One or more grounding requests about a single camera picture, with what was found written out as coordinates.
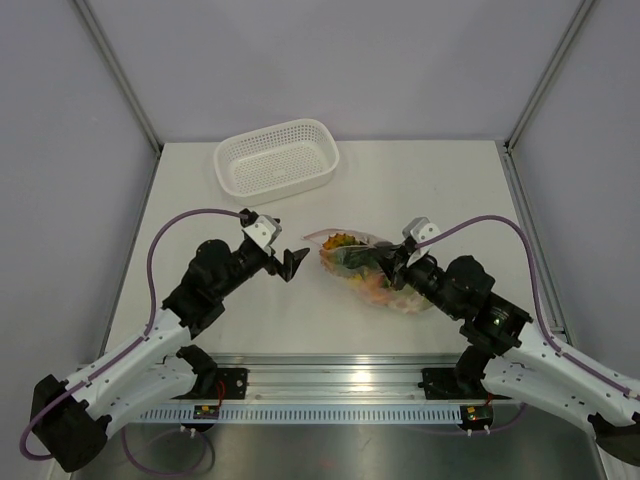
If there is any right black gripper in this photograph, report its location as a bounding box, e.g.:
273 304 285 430
369 240 463 319

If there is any clear zip top bag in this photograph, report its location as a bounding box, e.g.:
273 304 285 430
302 228 432 315

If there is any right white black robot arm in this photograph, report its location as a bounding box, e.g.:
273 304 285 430
377 245 639 466

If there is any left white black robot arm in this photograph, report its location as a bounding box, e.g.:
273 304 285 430
19 232 309 473

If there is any fake orange pineapple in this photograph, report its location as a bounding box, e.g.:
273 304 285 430
322 232 361 250

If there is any white perforated plastic basket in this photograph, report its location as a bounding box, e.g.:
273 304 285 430
212 119 340 207

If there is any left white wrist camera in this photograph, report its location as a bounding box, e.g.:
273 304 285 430
242 215 282 251

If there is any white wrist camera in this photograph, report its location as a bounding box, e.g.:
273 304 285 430
402 217 441 267
242 215 282 251

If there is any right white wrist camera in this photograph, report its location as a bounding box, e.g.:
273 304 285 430
402 217 441 267

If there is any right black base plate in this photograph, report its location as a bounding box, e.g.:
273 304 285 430
418 367 510 401

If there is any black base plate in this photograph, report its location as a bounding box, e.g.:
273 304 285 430
418 367 510 401
176 367 249 400

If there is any aluminium mounting rail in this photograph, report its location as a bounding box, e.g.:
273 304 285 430
213 354 468 404

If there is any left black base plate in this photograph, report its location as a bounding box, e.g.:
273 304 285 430
176 367 249 400

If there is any white slotted cable duct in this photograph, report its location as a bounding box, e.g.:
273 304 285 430
136 403 462 425

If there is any right aluminium frame post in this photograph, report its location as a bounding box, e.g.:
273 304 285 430
504 0 599 156

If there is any aluminium frame post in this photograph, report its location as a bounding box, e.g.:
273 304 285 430
69 0 164 159
504 0 599 156

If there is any left aluminium frame post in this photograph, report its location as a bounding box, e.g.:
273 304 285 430
69 0 164 159

